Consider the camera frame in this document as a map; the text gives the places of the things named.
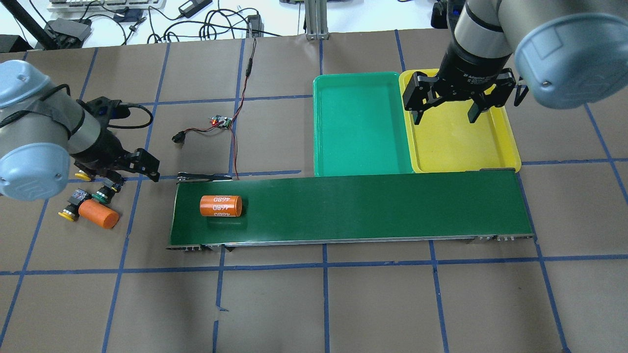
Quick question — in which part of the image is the green push button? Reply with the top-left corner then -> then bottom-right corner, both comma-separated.
92,180 -> 124,205

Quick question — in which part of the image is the green conveyor belt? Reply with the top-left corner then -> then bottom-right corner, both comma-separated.
168,170 -> 533,250

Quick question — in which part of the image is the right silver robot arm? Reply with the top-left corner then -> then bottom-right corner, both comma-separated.
402,0 -> 628,124

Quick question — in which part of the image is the orange cylinder labelled 4680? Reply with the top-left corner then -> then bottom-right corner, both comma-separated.
198,195 -> 243,217

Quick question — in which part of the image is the small controller circuit board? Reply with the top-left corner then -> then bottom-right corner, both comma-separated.
210,115 -> 234,129

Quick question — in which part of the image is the red black wire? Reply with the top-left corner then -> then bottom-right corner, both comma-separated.
182,38 -> 258,180

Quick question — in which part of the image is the black power adapter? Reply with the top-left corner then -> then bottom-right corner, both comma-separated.
245,14 -> 264,38

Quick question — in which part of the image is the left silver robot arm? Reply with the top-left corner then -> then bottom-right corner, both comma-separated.
0,60 -> 160,201

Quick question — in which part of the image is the black power connector plug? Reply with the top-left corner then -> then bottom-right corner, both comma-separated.
171,130 -> 187,145

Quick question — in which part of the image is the green tray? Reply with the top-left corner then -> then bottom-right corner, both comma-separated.
313,72 -> 414,177

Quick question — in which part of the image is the aluminium frame post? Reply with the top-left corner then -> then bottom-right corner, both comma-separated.
304,0 -> 329,41

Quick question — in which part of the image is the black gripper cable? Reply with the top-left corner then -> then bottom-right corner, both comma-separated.
0,84 -> 154,129

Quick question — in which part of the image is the plain orange cylinder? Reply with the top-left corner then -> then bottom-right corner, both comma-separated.
78,199 -> 120,229

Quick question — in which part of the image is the yellow tray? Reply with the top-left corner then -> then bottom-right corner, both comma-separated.
404,100 -> 521,174

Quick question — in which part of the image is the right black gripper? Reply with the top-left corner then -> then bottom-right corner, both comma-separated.
402,49 -> 517,126

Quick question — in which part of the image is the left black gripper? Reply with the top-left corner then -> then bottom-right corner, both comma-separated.
71,98 -> 160,182

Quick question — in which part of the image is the yellow push button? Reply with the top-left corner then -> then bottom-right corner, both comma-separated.
74,170 -> 94,182
57,188 -> 92,223

